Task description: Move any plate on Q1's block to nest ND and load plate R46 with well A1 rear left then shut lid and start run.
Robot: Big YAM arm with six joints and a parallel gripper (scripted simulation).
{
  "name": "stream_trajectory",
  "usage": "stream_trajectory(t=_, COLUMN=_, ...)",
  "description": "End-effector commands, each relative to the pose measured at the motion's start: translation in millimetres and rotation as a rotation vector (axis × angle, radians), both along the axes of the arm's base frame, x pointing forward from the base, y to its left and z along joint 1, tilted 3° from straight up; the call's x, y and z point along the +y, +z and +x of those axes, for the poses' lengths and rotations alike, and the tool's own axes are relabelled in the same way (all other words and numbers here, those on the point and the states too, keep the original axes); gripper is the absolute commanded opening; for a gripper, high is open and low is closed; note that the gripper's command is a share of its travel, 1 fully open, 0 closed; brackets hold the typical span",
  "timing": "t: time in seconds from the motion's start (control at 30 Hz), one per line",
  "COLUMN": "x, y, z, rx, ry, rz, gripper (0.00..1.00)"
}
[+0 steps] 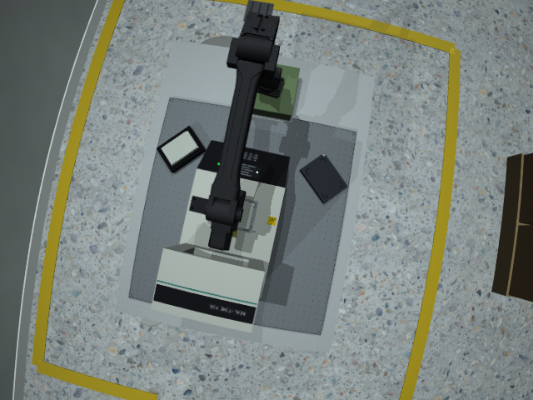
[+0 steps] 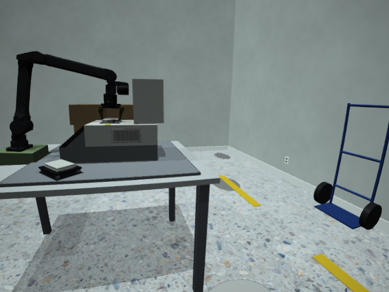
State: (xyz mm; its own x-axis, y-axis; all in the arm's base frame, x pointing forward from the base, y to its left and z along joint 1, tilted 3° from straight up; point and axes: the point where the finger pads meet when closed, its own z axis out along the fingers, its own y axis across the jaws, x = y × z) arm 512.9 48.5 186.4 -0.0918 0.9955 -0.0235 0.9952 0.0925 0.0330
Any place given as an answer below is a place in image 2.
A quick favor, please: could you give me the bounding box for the white thermal cycler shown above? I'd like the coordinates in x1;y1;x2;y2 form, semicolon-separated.
59;79;164;163

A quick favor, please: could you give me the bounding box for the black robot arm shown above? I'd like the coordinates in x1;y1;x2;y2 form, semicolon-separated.
6;51;129;152

